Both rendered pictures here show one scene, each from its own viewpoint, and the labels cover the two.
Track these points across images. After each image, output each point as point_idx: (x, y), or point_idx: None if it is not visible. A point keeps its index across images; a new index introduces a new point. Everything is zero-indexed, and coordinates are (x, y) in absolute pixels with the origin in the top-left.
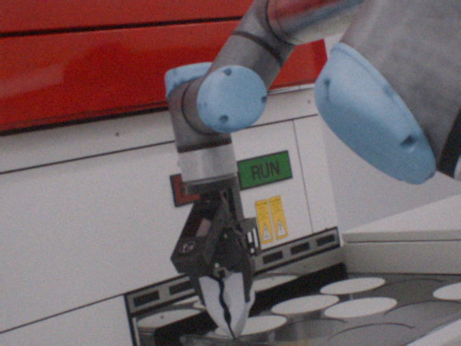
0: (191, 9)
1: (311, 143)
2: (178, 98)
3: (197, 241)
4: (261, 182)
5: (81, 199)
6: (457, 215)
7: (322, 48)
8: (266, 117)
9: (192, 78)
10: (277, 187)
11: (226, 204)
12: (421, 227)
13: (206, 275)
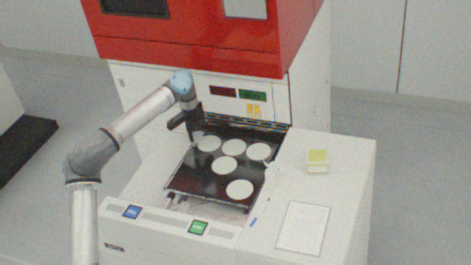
0: (208, 42)
1: (280, 93)
2: None
3: (170, 122)
4: (249, 98)
5: None
6: (304, 158)
7: (277, 67)
8: (257, 78)
9: None
10: (258, 102)
11: (190, 114)
12: (281, 154)
13: None
